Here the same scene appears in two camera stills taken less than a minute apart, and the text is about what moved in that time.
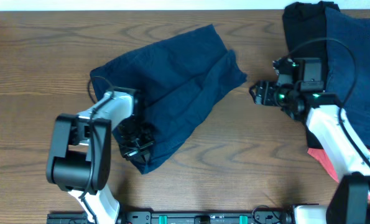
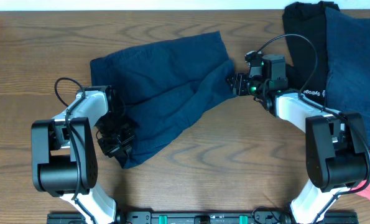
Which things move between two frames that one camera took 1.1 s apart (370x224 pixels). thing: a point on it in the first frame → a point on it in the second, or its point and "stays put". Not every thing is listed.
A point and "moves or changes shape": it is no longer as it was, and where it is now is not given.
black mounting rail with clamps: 179,218 stays put
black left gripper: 143,154 → 120,151
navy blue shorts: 180,82 moves or changes shape
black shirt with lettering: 305,27 stays put
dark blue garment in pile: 362,29 stays put
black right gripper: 265,89 → 239,86
